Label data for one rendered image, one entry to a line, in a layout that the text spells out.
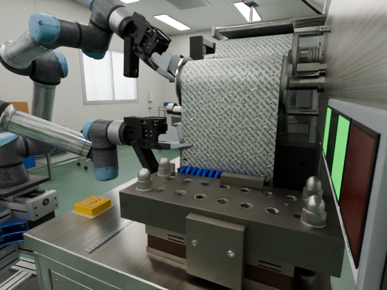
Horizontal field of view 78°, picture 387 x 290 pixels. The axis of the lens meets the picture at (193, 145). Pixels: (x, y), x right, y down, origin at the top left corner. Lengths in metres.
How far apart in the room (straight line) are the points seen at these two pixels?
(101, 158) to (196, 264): 0.45
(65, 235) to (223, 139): 0.44
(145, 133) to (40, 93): 0.67
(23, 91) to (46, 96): 3.20
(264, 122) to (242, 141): 0.07
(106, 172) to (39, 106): 0.58
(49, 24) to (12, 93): 3.62
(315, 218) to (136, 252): 0.35
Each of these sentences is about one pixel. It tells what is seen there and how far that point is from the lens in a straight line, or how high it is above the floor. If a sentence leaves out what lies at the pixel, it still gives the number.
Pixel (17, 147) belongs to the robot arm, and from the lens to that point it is 1.34.
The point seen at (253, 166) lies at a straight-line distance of 0.58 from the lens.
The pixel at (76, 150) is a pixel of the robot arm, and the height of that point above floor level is 1.04.
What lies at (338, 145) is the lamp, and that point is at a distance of 0.20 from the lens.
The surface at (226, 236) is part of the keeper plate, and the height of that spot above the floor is 1.00.
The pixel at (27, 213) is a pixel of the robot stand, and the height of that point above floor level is 0.71.
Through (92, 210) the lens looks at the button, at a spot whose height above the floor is 0.92.
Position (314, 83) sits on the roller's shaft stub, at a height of 1.25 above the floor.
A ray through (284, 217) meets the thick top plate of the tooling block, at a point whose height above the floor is 1.03.
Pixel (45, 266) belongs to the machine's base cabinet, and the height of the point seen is 0.83.
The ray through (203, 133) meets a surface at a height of 1.13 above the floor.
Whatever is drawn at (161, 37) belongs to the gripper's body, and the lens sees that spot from 0.72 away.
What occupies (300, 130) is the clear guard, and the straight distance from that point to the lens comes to 1.60.
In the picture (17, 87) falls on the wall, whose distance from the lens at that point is 4.40.
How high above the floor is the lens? 1.23
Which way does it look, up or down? 12 degrees down
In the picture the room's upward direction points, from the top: straight up
